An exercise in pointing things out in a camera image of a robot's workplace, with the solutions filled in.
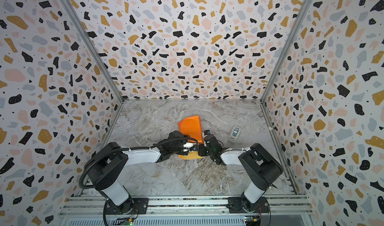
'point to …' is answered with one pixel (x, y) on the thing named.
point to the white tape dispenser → (234, 134)
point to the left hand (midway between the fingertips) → (189, 138)
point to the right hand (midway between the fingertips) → (200, 147)
